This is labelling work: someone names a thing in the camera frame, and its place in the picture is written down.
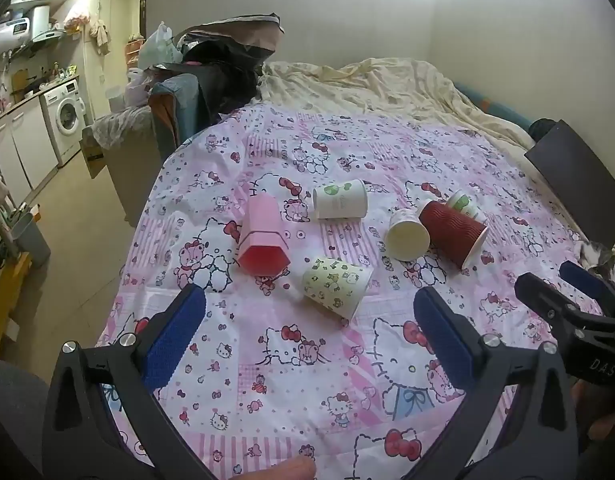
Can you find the cream bed sheet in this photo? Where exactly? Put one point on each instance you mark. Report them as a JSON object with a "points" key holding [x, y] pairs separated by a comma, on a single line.
{"points": [[387, 85]]}

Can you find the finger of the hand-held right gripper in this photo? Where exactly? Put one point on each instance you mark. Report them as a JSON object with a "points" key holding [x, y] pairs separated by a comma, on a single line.
{"points": [[582, 276], [542, 297]]}

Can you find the person's right hand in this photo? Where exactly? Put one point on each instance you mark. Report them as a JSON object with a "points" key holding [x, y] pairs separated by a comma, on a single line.
{"points": [[605, 410]]}

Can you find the grey white cat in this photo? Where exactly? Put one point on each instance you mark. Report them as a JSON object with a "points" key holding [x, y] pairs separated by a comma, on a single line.
{"points": [[598, 257]]}

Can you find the plain white paper cup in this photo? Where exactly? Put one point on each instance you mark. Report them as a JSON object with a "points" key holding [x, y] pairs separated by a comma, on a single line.
{"points": [[408, 236]]}

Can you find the cardboard box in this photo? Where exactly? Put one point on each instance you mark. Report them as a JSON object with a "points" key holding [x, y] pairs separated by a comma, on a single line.
{"points": [[93, 152]]}

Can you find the pile of dark clothes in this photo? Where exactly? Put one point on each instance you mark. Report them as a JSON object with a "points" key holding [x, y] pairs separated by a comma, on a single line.
{"points": [[222, 72]]}

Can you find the blue denim garment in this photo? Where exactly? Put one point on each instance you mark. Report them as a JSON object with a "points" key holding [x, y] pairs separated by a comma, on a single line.
{"points": [[172, 107]]}

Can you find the white washing machine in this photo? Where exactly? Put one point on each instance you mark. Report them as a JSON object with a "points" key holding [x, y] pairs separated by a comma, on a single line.
{"points": [[64, 117]]}

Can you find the hanging beige cloth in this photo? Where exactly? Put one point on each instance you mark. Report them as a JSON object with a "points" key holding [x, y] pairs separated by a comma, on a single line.
{"points": [[101, 34]]}

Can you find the white green plastic bag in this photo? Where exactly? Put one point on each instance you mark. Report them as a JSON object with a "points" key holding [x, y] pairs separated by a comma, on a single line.
{"points": [[157, 45]]}

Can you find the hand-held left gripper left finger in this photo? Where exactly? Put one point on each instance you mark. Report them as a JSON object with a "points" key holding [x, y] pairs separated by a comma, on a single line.
{"points": [[175, 340]]}

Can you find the white cup with green print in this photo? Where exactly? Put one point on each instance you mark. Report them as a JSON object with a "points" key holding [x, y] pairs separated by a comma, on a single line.
{"points": [[340, 200], [465, 205]]}

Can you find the grey trash bin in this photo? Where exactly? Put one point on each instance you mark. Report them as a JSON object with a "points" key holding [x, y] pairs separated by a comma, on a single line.
{"points": [[33, 240]]}

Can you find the pink hexagonal cup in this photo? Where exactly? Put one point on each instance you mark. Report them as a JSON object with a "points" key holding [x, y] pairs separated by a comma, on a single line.
{"points": [[262, 237]]}

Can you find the person's left hand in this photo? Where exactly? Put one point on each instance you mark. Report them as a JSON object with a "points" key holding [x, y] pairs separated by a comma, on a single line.
{"points": [[287, 470]]}

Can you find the yellow-green cartoon print cup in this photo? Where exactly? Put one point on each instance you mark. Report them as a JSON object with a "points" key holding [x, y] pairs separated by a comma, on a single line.
{"points": [[337, 285]]}

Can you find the white kitchen base cabinet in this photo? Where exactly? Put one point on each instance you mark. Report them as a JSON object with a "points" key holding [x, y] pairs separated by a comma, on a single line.
{"points": [[17, 147]]}

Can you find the pink cartoon printed blanket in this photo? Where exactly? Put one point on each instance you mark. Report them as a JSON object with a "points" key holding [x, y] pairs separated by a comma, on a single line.
{"points": [[337, 360]]}

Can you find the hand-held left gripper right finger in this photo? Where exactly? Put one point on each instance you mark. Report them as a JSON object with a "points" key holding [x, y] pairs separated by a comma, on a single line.
{"points": [[445, 340]]}

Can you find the dark brown board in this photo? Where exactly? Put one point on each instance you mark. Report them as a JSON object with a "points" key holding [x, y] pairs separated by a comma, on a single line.
{"points": [[580, 182]]}

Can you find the yellow wooden stand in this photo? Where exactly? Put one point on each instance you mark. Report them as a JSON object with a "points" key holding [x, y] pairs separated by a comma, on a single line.
{"points": [[4, 285]]}

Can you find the teal mattress edge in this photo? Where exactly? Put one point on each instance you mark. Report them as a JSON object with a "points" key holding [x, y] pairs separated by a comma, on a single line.
{"points": [[492, 107]]}

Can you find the red ribbed paper cup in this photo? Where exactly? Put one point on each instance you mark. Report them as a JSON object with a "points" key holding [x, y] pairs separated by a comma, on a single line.
{"points": [[452, 232]]}

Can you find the white water heater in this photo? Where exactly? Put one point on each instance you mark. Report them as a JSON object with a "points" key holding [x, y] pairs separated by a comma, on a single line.
{"points": [[19, 25]]}

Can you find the person's dark grey clothing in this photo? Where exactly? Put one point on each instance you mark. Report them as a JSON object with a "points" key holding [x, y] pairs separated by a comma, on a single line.
{"points": [[12, 410]]}

